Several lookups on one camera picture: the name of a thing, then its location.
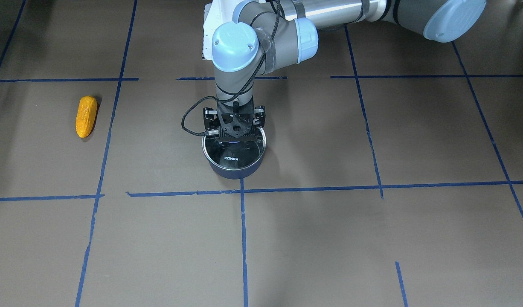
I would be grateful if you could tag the yellow toy corn cob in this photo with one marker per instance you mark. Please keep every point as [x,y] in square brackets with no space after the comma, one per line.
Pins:
[86,115]

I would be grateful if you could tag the glass pot lid blue knob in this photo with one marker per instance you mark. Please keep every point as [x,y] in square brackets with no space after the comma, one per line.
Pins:
[236,155]

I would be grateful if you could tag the dark blue saucepan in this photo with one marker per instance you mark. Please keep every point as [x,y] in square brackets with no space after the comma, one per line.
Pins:
[236,169]

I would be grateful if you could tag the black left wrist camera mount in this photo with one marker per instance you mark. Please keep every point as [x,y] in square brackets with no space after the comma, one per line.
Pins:
[233,127]

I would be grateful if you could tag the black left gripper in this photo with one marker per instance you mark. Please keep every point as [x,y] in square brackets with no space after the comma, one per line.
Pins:
[209,119]

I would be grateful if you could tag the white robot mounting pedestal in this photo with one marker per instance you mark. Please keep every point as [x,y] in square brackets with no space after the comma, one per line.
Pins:
[209,20]

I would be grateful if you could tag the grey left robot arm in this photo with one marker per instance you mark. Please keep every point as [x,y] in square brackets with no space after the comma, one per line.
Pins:
[247,38]

